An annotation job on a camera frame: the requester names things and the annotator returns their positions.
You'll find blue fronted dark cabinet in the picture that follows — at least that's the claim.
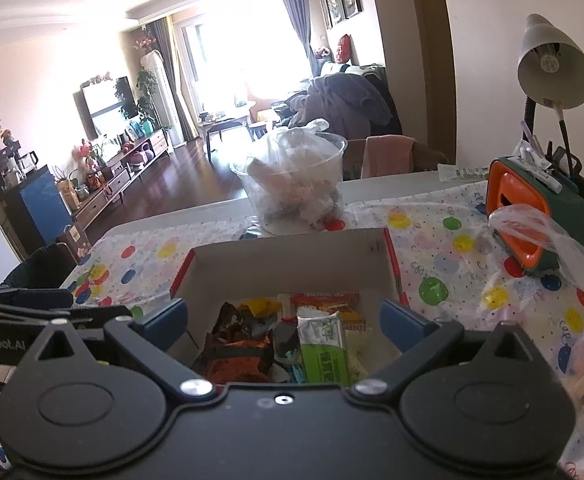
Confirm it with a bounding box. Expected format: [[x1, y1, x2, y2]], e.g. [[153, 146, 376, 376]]
[[0, 164, 73, 257]]

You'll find pink flower bunch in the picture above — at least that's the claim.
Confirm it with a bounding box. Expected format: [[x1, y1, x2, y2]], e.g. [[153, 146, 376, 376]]
[[132, 29, 158, 52]]

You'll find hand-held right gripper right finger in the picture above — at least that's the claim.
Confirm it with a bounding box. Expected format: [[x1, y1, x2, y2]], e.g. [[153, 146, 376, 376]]
[[348, 299, 543, 404]]

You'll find spotted tablecloth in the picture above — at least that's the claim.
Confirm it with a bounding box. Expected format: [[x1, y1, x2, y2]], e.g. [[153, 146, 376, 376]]
[[59, 180, 584, 480]]

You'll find small stool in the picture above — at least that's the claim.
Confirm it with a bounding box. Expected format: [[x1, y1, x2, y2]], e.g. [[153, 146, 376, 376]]
[[246, 119, 273, 141]]

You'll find coffee table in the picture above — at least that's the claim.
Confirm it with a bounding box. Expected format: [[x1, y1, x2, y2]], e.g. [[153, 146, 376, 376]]
[[199, 109, 253, 154]]

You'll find black coffee machine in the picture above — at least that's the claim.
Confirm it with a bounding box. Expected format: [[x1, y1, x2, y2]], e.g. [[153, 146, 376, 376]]
[[0, 144, 41, 191]]

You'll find orange black snack packet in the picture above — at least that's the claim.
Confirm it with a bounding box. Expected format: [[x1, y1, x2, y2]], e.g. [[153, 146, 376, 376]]
[[192, 332, 277, 386]]

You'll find green potted plant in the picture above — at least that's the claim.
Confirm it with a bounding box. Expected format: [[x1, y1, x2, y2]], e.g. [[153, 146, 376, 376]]
[[134, 68, 161, 129]]

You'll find sofa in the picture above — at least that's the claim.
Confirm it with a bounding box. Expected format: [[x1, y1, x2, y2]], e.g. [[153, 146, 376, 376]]
[[271, 62, 403, 142]]

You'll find white pen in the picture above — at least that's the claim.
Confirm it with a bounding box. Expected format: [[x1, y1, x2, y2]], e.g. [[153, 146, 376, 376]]
[[516, 120, 563, 192]]

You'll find grey clothes pile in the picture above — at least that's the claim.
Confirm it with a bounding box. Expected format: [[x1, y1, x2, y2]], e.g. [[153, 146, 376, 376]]
[[287, 72, 401, 137]]

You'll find orange green pen holder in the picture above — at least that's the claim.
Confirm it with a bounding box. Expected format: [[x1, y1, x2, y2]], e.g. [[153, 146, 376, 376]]
[[486, 156, 584, 277]]

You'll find black chair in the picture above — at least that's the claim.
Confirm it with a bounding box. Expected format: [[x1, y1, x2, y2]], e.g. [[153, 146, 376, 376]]
[[2, 242, 79, 291]]

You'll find black pen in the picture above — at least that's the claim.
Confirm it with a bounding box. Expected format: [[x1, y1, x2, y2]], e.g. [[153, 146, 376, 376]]
[[554, 102, 576, 177]]

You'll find red cardboard box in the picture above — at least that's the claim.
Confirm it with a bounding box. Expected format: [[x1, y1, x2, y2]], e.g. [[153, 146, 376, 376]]
[[168, 226, 415, 387]]

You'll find pink cloth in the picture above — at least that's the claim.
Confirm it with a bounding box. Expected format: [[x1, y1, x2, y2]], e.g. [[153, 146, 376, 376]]
[[363, 135, 416, 179]]

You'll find white tube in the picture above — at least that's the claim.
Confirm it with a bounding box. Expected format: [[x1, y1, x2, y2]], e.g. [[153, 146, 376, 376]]
[[437, 162, 490, 182]]

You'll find brown dining chair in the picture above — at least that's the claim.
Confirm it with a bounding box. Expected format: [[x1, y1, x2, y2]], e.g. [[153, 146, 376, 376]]
[[344, 136, 450, 181]]

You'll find clear plastic tub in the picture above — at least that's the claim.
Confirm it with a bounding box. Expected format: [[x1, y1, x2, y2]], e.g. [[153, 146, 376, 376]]
[[230, 132, 349, 234]]

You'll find green snack packet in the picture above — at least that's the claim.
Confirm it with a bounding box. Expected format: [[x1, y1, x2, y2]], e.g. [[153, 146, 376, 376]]
[[296, 306, 353, 388]]

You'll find grey curtain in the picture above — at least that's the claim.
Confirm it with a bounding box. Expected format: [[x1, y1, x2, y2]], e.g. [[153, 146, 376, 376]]
[[149, 16, 198, 144], [277, 0, 323, 79]]

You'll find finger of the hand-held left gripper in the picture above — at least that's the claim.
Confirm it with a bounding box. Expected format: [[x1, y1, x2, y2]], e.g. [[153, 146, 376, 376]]
[[69, 303, 134, 329]]

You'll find clear plastic bag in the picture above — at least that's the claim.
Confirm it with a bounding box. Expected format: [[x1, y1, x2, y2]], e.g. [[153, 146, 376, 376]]
[[488, 204, 584, 480]]

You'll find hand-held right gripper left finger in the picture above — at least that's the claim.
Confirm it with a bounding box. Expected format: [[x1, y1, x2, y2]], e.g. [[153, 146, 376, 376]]
[[24, 298, 219, 402]]

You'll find red snack packet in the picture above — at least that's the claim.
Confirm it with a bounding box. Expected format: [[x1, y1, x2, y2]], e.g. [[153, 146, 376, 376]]
[[291, 291, 361, 331]]

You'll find grey desk lamp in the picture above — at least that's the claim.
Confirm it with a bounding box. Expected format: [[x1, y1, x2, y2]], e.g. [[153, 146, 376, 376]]
[[516, 12, 584, 162]]

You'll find wooden TV cabinet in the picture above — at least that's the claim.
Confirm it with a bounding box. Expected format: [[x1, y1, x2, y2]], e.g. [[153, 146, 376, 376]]
[[69, 127, 175, 222]]

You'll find white standing air conditioner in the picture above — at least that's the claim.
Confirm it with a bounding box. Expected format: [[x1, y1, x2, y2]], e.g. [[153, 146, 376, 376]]
[[140, 50, 183, 144]]

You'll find white plastic bag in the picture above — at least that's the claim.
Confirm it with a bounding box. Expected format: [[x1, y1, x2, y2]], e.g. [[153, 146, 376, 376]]
[[266, 118, 333, 181]]

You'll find television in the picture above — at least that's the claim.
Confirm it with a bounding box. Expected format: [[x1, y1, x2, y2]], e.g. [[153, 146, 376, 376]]
[[74, 76, 138, 139]]

